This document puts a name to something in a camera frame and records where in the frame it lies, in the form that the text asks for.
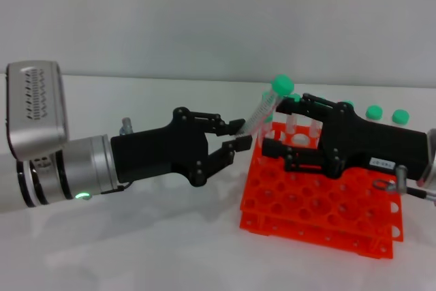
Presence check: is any silver cable connector with ring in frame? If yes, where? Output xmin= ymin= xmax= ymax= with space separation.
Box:
xmin=373 ymin=164 xmax=436 ymax=207

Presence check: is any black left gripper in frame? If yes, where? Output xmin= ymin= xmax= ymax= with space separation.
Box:
xmin=110 ymin=106 xmax=253 ymax=188

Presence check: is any small silver cable connector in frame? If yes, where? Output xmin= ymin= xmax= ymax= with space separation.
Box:
xmin=119 ymin=117 xmax=134 ymax=135

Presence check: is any orange plastic test tube rack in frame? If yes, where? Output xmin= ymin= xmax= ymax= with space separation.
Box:
xmin=237 ymin=121 xmax=404 ymax=260

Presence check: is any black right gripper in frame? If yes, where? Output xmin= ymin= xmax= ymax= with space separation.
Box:
xmin=262 ymin=92 xmax=431 ymax=181

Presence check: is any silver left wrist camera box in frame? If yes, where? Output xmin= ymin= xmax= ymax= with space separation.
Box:
xmin=5 ymin=61 xmax=70 ymax=162

